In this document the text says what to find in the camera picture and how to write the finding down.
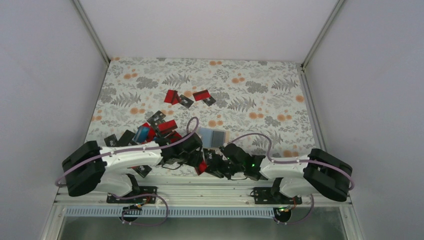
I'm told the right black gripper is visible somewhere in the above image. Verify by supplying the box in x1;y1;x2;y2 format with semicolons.
205;154;245;180

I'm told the black card pair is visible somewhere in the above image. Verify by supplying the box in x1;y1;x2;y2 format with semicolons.
211;130;226;148
203;148;217;165

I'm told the red card upper pile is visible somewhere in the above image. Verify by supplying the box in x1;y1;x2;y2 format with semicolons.
156;120;178;135

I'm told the beige card holder wallet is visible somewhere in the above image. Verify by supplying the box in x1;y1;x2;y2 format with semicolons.
196;127;230;149

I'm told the black card top middle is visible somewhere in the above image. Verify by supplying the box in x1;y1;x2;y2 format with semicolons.
202;96;216;107

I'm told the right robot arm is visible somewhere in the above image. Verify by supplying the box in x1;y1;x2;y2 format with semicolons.
203;143;354;204

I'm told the black card upper pile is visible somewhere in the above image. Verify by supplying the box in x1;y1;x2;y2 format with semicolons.
147;110;166;127

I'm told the black card top left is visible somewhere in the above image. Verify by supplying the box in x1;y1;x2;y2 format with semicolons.
179;94;194;109

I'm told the floral table mat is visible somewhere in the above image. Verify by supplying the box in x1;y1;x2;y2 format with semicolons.
86;57;320;158

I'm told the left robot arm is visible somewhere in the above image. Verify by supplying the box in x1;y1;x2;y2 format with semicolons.
62;132;203;203

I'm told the blue card pile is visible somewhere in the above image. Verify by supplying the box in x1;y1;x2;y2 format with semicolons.
132;126;150;144

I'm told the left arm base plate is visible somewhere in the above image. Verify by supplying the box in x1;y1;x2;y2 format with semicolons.
106;186;158;204

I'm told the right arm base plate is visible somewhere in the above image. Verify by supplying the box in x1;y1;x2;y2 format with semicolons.
250;187;303;205

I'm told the grey cable duct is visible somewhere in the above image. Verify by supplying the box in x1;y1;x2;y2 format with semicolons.
64;206;274;219

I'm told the aluminium rail frame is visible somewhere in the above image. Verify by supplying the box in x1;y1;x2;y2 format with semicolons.
54;174;352;207

